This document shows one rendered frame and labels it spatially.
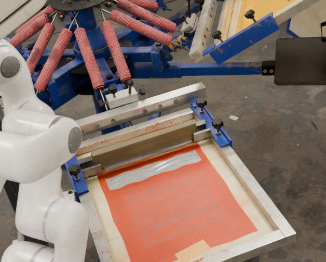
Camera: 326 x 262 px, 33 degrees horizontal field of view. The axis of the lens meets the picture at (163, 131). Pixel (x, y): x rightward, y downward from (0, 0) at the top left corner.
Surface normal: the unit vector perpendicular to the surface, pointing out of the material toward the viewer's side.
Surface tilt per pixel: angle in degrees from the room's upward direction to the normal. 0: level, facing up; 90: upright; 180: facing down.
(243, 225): 0
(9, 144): 16
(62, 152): 94
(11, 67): 92
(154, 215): 0
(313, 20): 78
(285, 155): 0
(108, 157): 90
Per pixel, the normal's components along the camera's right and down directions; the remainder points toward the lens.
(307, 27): -0.94, 0.12
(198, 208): -0.14, -0.79
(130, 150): 0.33, 0.53
